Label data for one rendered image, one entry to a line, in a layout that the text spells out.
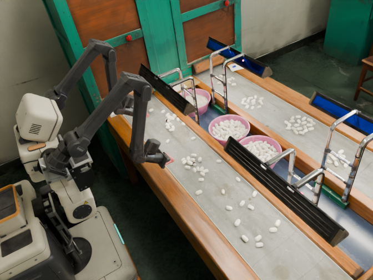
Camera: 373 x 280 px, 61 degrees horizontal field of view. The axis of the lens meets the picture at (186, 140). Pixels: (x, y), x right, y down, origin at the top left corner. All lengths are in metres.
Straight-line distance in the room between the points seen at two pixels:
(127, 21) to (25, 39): 1.06
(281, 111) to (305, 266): 1.09
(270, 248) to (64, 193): 1.04
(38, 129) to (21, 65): 1.65
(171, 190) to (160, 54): 1.13
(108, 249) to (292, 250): 1.19
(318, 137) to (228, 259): 0.97
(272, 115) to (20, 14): 2.10
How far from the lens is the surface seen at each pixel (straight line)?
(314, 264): 1.54
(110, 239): 2.26
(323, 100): 1.76
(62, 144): 1.43
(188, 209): 1.64
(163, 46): 2.45
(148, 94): 1.38
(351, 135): 2.09
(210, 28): 2.64
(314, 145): 2.01
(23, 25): 3.01
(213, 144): 1.95
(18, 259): 1.77
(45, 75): 3.16
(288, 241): 1.57
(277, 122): 2.15
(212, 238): 1.54
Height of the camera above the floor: 2.08
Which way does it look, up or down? 41 degrees down
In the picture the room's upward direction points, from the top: 10 degrees counter-clockwise
